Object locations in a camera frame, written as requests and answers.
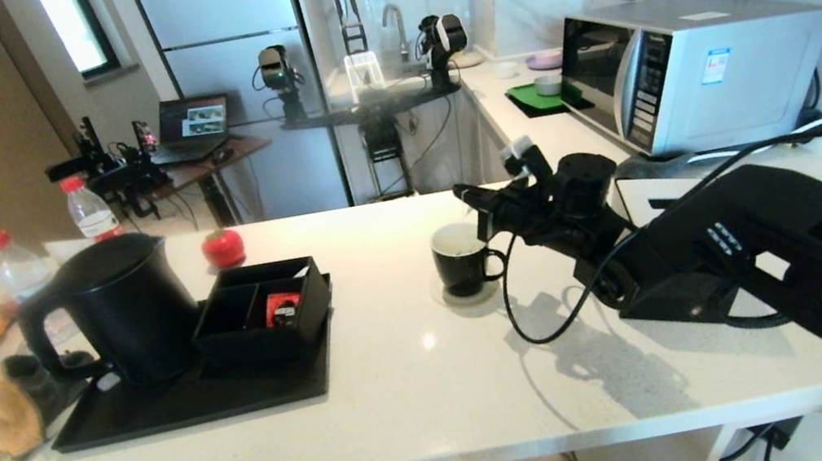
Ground red packet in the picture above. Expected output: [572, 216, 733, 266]
[262, 289, 306, 330]

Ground orange grey oven glove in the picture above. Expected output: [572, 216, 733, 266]
[0, 342, 116, 461]

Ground black device green light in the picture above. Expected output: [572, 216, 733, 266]
[247, 42, 312, 129]

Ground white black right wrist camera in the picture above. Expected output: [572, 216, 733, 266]
[499, 132, 556, 189]

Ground black mug white inside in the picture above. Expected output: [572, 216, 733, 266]
[427, 215, 513, 303]

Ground black device white band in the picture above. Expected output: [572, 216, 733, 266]
[412, 11, 475, 92]

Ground silver refrigerator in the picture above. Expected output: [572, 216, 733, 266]
[131, 0, 354, 237]

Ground green tray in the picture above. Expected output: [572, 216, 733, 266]
[503, 73, 595, 122]

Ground black laptop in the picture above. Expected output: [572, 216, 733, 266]
[144, 92, 238, 170]

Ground black framed window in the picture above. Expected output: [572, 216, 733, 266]
[37, 0, 125, 87]

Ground black equipment with cables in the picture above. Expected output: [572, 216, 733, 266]
[38, 105, 178, 234]

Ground black compartment box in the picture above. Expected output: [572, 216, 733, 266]
[182, 252, 342, 374]

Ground white bowl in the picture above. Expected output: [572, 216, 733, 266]
[532, 72, 565, 99]

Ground red tomato kitchen timer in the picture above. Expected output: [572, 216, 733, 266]
[199, 224, 249, 272]

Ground black serving tray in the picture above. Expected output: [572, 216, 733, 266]
[32, 272, 353, 455]

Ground chrome faucet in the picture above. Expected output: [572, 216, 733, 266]
[379, 2, 412, 64]

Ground black electric kettle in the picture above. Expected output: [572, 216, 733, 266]
[8, 223, 213, 406]

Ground black power supply brick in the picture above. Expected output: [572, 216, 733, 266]
[743, 415, 809, 456]

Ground purple plate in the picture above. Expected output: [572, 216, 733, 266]
[524, 48, 565, 73]

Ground round translucent coaster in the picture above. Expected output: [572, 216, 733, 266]
[427, 262, 503, 314]

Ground black tissue box white lid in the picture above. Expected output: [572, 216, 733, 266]
[592, 160, 771, 340]

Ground thick white power cable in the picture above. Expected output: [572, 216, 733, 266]
[670, 46, 822, 167]

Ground brown wooden desk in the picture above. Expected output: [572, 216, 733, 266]
[118, 130, 284, 242]

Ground clear water bottle red cap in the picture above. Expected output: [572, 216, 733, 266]
[58, 170, 126, 246]
[0, 222, 67, 329]

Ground thick black charger cable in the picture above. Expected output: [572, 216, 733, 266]
[710, 405, 822, 461]

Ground black rig stand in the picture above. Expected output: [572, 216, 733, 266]
[259, 0, 477, 217]

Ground silver microwave oven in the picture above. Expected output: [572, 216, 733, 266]
[550, 0, 822, 173]

